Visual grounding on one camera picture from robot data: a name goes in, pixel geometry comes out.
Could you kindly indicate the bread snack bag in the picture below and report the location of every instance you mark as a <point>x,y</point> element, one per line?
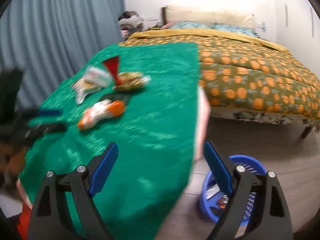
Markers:
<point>83,88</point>

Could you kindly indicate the beige padded headboard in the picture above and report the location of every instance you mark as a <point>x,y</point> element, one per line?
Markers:
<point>174,14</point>

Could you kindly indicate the teal floral pillow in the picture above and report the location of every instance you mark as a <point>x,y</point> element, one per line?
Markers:
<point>190,25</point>
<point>235,29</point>

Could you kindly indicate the orange white snack wrapper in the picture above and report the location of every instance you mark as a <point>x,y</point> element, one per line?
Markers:
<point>101,110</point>

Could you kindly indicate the red paper box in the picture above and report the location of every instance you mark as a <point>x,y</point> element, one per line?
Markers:
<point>112,64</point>

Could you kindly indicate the blue mesh trash basket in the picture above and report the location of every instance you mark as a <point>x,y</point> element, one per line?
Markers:
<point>213,201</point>

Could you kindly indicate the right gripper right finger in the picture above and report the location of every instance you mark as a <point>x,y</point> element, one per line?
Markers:
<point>270,217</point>

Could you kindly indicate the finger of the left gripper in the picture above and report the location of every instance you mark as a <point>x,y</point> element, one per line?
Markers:
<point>44,112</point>
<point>42,129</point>

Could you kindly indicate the orange fuzzy sleeve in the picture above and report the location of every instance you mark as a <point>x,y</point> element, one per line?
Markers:
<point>23,221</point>

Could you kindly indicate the teal floral pillow right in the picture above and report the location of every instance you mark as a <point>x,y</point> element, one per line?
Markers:
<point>235,29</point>

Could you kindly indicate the pile of clothes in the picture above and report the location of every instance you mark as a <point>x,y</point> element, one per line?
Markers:
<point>130,22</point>

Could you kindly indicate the green satin cloth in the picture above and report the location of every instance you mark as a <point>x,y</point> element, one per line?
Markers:
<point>155,137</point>

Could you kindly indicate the left hand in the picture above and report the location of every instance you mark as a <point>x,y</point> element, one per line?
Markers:
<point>12,159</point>

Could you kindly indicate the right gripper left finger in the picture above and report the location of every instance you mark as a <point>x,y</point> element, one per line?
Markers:
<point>50,216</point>

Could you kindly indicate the teal floral pillow left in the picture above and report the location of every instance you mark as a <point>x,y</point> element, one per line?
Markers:
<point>190,25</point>

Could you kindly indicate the white green milk carton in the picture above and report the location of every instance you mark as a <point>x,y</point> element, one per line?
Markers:
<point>210,192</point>

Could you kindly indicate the pink striped mattress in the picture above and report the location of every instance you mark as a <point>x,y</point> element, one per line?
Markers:
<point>203,115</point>

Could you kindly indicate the orange floral quilt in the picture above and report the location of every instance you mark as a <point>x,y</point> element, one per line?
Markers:
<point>244,72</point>

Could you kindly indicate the light blue small box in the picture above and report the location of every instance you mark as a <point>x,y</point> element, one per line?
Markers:
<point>97,76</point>

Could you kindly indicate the blue grey curtain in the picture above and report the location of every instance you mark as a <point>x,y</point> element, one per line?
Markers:
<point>51,40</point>

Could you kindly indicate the white wardrobe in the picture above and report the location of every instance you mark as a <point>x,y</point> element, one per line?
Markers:
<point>297,28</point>

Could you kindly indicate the gold brown snack wrapper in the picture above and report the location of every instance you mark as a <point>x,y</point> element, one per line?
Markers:
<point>129,81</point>

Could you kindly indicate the dark mesh fruit sleeve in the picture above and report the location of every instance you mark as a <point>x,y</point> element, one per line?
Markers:
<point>116,96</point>

